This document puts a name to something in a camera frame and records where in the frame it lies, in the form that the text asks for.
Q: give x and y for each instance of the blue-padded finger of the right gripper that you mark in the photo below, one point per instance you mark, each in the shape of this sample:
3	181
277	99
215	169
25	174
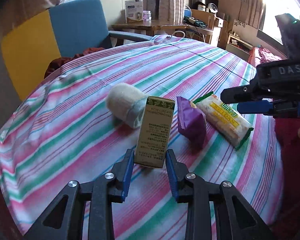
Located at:
255	107

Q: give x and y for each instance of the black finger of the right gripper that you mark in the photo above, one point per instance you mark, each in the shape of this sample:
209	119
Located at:
240	94

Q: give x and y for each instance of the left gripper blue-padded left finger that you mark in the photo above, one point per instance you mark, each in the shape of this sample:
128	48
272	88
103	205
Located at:
123	174

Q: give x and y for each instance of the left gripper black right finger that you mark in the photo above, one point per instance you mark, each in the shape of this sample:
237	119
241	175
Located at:
176	172

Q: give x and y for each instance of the yellow Weidan snack packet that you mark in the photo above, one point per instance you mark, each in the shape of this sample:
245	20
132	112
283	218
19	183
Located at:
225	119

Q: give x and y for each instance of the green white small box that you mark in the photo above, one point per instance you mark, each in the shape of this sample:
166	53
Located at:
155	132

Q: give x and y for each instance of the beige sock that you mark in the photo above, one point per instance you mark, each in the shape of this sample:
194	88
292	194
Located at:
127	103

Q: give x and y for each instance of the striped pink green tablecloth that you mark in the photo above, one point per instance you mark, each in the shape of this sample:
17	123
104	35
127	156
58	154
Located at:
78	124

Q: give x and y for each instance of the wooden desk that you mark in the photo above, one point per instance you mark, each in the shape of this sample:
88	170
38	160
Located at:
151	27

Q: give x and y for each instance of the pink jar on desk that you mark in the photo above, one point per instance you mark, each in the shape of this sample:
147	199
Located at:
146	15

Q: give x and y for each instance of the dark red garment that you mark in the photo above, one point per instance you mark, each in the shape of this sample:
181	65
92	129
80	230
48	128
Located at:
287	223

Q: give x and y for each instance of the dark red cloth on chair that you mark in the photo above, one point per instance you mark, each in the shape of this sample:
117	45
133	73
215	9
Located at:
57	63

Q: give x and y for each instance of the white appliance box on desk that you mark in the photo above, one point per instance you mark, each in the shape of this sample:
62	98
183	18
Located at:
134	11

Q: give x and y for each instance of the grey yellow blue chair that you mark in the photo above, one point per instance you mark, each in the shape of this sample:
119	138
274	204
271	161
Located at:
61	31

